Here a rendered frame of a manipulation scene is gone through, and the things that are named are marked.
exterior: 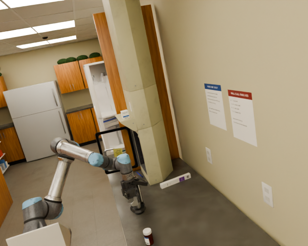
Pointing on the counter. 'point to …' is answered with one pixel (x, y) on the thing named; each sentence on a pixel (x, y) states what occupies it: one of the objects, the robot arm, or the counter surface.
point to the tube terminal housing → (150, 132)
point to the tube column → (129, 43)
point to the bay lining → (139, 148)
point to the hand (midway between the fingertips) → (138, 204)
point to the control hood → (131, 123)
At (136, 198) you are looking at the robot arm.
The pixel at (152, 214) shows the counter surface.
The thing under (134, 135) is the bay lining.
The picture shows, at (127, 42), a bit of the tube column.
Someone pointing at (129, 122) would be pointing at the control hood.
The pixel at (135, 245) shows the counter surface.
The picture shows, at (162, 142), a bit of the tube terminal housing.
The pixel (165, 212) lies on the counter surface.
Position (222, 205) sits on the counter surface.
